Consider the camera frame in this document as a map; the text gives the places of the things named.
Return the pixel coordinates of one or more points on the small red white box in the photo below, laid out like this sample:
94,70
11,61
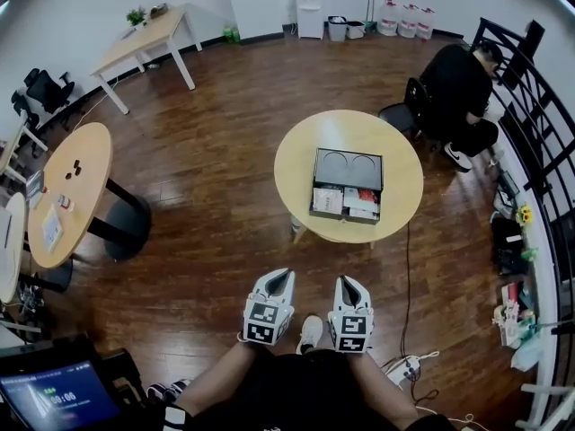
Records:
65,202

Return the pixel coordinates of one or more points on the grey flat device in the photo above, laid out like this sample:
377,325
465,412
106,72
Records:
34,189

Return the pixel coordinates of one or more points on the white booklet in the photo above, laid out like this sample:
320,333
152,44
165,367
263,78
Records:
51,229

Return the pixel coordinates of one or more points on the green plastic bottle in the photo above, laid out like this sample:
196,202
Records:
231,35

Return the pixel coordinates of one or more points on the teal plastic bag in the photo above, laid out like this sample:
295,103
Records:
528,353

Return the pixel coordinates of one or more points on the yellow sunflower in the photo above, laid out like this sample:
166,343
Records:
524,216

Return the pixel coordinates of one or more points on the white power strip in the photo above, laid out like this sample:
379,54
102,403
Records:
402,371

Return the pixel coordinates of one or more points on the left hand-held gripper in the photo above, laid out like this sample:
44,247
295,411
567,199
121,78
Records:
262,314

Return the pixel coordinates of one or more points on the grey trash bin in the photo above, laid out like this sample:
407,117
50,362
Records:
337,29

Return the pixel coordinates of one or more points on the person's white shoe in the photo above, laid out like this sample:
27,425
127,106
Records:
311,332

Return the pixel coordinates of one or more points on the white card packet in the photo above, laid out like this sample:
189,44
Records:
359,209

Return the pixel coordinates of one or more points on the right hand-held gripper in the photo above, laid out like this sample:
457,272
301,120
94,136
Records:
352,330

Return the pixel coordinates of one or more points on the tablet screen with timer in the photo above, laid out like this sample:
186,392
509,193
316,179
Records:
63,398

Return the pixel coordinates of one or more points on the black office chair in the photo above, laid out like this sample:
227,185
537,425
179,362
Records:
47,92

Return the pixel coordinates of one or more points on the black white striped sneaker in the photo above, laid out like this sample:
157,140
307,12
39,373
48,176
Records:
177,388
157,393

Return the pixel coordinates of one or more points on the black box of white packets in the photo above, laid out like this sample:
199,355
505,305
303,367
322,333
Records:
343,219

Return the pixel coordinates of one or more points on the white water dispenser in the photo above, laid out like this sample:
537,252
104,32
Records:
310,11

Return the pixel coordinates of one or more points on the black framed picture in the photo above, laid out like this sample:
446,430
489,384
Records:
507,191

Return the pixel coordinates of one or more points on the person's left forearm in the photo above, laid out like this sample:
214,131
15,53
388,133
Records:
215,375

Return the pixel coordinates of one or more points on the desk with white legs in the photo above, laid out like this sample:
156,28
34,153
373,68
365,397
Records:
18,146

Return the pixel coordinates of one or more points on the flower bouquet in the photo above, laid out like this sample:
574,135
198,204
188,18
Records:
512,321

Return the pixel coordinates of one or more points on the white trash bin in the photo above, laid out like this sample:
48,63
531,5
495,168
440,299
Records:
355,30

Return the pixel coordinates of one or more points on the clear water jug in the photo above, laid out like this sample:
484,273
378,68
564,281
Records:
388,18
426,25
408,21

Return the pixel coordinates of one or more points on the person's right forearm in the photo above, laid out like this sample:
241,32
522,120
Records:
382,389

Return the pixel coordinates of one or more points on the rectangular wooden table white legs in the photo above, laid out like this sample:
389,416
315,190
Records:
144,43

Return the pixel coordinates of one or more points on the green potted plant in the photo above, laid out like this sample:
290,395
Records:
136,16

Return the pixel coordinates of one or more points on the red book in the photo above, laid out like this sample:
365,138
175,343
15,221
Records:
510,292

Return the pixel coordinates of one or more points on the black metal railing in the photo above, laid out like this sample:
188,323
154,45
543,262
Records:
534,124

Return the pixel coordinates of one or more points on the white paper packet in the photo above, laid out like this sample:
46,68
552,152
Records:
328,200

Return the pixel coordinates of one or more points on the round wooden table black base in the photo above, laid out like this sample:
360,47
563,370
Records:
76,213

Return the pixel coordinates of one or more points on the red label packet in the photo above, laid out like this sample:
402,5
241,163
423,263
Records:
367,195

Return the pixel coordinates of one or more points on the person's black shirt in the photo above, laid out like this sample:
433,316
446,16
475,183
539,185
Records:
305,393

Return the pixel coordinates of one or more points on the small brown planter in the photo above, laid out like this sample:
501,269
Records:
158,11

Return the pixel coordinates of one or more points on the green broom with dustpan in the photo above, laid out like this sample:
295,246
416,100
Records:
371,20

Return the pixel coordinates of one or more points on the black bag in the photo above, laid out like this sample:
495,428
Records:
507,240

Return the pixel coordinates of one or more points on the round white table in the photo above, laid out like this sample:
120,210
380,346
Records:
11,249

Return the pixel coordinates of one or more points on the round light wooden table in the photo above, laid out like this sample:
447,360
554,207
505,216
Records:
296,173

